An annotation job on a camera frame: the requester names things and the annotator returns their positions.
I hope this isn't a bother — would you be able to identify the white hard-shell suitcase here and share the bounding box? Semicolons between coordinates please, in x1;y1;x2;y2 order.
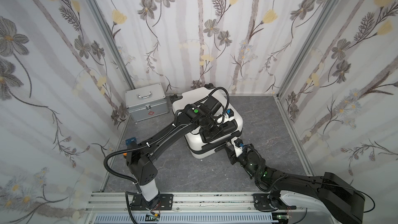
170;83;244;160

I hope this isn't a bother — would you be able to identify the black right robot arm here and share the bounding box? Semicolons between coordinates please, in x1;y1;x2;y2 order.
224;145;367;224

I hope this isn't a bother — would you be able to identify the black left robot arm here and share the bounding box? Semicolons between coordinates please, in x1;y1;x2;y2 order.
103;87;240;209

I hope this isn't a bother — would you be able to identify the silver aluminium first-aid case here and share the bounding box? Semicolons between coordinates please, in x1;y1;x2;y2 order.
125;83;170;122

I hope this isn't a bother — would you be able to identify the small blue box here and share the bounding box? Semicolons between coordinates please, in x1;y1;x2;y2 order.
125;137;137;146

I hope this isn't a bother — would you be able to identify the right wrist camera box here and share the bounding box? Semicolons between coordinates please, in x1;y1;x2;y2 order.
231;137;244;157

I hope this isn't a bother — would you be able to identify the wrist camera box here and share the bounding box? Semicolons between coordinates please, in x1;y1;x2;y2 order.
223;109;235;122
231;137;244;157

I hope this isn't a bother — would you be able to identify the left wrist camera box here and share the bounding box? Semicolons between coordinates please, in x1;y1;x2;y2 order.
223;109;235;122

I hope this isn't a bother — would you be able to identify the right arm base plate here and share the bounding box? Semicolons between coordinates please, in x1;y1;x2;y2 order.
252;193;297;212

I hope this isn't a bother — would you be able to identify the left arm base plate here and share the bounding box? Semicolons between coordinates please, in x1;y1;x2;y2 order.
129;193;174;211

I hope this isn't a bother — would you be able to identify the white slotted cable duct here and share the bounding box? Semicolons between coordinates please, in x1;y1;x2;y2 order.
91;213;278;224

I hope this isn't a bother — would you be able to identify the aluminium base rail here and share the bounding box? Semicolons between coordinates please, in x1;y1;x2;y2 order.
85;191;343;214

